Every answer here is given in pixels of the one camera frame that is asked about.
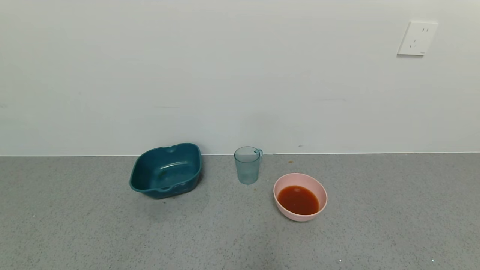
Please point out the pink bowl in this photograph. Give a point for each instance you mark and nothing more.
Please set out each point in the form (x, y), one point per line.
(321, 191)

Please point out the translucent blue ribbed cup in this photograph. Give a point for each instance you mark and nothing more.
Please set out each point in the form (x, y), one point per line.
(247, 168)

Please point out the orange red liquid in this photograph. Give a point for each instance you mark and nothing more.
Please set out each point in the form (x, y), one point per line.
(298, 200)

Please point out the white wall socket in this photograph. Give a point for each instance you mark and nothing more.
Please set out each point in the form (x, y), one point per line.
(417, 38)

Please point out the dark teal plastic basin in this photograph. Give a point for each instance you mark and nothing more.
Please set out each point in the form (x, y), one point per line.
(165, 172)

